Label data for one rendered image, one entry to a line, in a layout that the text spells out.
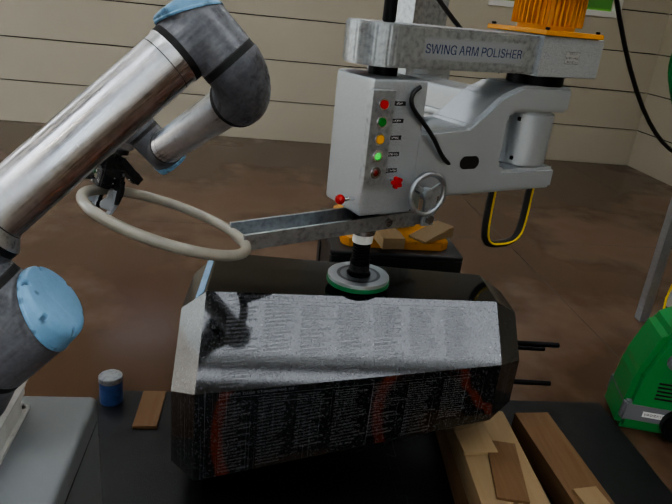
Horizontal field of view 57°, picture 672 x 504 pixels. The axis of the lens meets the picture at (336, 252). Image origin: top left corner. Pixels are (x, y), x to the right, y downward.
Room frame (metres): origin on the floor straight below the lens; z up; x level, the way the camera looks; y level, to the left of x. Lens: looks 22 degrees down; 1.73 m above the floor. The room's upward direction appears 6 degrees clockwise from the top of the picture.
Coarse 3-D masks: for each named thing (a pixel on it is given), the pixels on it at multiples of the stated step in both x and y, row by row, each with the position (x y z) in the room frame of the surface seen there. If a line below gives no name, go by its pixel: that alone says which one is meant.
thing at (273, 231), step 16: (336, 208) 1.97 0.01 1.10; (240, 224) 1.79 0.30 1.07; (256, 224) 1.82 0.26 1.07; (272, 224) 1.84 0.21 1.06; (288, 224) 1.87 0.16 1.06; (304, 224) 1.90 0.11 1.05; (320, 224) 1.81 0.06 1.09; (336, 224) 1.84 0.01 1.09; (352, 224) 1.87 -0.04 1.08; (368, 224) 1.90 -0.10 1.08; (384, 224) 1.94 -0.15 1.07; (400, 224) 1.97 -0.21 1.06; (256, 240) 1.70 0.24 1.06; (272, 240) 1.72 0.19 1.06; (288, 240) 1.75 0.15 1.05; (304, 240) 1.78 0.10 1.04
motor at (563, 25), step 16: (528, 0) 2.26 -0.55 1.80; (544, 0) 2.23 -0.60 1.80; (560, 0) 2.22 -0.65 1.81; (576, 0) 2.23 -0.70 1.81; (512, 16) 2.33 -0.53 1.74; (528, 16) 2.24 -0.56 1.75; (544, 16) 2.22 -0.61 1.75; (560, 16) 2.20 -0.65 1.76; (576, 16) 2.22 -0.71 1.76; (528, 32) 2.20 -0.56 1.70; (544, 32) 2.14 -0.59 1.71; (560, 32) 2.16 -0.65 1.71; (576, 32) 2.28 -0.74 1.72
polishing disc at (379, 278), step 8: (336, 264) 2.03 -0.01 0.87; (344, 264) 2.04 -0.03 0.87; (328, 272) 1.95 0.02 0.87; (336, 272) 1.96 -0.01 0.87; (344, 272) 1.97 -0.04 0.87; (376, 272) 2.00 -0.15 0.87; (384, 272) 2.00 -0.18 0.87; (336, 280) 1.90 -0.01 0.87; (344, 280) 1.90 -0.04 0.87; (352, 280) 1.91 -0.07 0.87; (360, 280) 1.91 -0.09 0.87; (368, 280) 1.92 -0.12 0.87; (376, 280) 1.93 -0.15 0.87; (384, 280) 1.94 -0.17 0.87; (352, 288) 1.87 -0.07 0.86; (360, 288) 1.86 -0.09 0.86; (368, 288) 1.87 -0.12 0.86; (376, 288) 1.88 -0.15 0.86
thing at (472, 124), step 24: (456, 96) 2.24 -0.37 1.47; (480, 96) 2.17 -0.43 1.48; (504, 96) 2.13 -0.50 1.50; (528, 96) 2.17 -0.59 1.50; (552, 96) 2.23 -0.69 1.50; (432, 120) 2.12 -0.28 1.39; (456, 120) 2.10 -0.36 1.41; (480, 120) 2.07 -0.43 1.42; (504, 120) 2.12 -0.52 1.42; (432, 144) 1.97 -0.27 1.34; (456, 144) 2.02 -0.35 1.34; (480, 144) 2.08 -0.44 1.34; (432, 168) 1.98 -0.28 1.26; (456, 168) 2.03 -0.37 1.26; (480, 168) 2.09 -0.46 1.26; (504, 168) 2.18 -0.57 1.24; (528, 168) 2.23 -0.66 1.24; (456, 192) 2.04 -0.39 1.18; (480, 192) 2.12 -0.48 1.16
